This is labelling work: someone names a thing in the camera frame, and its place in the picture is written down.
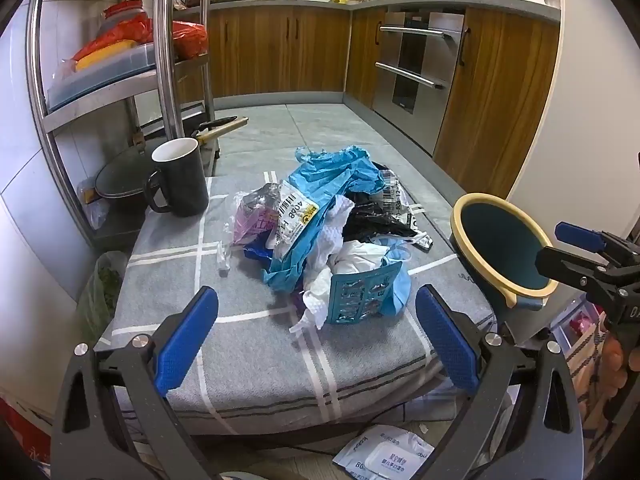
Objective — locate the wooden kitchen cabinets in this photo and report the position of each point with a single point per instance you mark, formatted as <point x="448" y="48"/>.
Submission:
<point x="300" y="50"/>

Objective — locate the purple plastic scrap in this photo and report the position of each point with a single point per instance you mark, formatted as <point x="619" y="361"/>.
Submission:
<point x="298" y="301"/>

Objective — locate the black plastic bag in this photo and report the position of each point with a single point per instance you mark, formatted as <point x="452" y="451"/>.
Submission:
<point x="370" y="220"/>

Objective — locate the white wet wipes pack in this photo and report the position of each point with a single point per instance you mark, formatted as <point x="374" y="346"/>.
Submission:
<point x="395" y="455"/>

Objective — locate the white tissue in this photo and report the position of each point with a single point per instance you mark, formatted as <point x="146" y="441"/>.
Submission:
<point x="325" y="242"/>

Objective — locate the small clear plastic scrap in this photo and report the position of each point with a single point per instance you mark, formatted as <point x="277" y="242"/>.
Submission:
<point x="223" y="260"/>

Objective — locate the dark blue wrapper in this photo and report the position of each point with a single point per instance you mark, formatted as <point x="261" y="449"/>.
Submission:
<point x="256" y="252"/>

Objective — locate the red plastic bag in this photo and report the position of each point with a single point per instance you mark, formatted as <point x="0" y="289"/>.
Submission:
<point x="190" y="40"/>

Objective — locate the metal shelf rack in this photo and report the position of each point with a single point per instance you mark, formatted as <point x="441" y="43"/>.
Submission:
<point x="167" y="60"/>

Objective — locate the teal blister card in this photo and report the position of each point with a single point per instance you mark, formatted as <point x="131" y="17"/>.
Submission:
<point x="360" y="292"/>

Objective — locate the stainless steel oven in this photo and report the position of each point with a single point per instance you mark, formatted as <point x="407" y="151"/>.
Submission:
<point x="415" y="75"/>

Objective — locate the blue face mask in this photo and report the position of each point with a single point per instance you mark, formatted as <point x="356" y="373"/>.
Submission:
<point x="400" y="290"/>

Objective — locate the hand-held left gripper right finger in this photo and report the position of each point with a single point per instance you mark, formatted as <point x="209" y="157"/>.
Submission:
<point x="447" y="340"/>

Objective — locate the black mug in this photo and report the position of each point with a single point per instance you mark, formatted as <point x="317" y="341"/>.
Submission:
<point x="185" y="185"/>

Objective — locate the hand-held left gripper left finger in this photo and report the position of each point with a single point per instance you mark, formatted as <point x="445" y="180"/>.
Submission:
<point x="187" y="340"/>

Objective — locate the orange plaid cloth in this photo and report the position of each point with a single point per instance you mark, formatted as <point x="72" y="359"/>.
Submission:
<point x="587" y="370"/>

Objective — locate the person's right hand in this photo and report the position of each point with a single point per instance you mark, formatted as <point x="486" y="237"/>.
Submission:
<point x="611" y="365"/>

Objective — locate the teal bin with yellow rim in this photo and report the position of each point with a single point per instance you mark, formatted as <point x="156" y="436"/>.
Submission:
<point x="495" y="240"/>

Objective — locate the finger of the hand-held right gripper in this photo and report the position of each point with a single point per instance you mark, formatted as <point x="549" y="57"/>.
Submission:
<point x="575" y="234"/>
<point x="565" y="262"/>

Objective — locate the bag of green vegetables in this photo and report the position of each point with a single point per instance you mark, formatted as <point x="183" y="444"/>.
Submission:
<point x="102" y="295"/>

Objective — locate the clear plastic storage box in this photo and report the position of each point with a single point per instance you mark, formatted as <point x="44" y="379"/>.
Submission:
<point x="575" y="325"/>

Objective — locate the white barcode printed bag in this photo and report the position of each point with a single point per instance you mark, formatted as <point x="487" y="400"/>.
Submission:
<point x="395" y="190"/>

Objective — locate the pink clear plastic wrapper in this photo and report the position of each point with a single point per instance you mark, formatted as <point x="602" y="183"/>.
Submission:
<point x="250" y="220"/>

